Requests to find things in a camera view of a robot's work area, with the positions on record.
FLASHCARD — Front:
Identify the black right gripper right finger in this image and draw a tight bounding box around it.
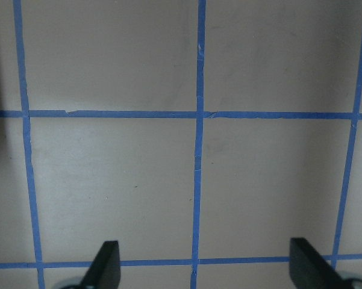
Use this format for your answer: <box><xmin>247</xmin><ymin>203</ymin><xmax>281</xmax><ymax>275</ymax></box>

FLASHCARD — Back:
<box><xmin>289</xmin><ymin>237</ymin><xmax>353</xmax><ymax>289</ymax></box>

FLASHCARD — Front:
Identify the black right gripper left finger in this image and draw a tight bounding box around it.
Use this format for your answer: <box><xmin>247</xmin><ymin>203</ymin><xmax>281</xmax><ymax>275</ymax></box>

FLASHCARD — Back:
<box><xmin>78</xmin><ymin>241</ymin><xmax>121</xmax><ymax>289</ymax></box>

